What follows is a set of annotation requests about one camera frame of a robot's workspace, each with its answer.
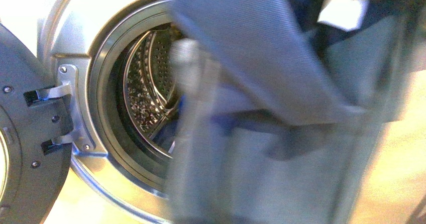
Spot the metal door hinge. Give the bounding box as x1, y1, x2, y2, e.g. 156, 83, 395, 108
24, 64, 96, 154

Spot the dark navy garment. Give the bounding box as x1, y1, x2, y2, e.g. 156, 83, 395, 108
289, 0, 425, 56

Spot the grey front-load washing machine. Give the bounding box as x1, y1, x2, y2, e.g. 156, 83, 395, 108
36, 0, 426, 224

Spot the grey washing machine door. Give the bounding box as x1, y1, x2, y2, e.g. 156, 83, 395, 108
1, 27, 72, 223

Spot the perforated steel washer drum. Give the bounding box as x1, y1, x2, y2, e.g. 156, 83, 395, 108
123, 23, 183, 154

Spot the grey blue garment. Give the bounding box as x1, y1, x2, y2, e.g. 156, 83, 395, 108
167, 0, 425, 223

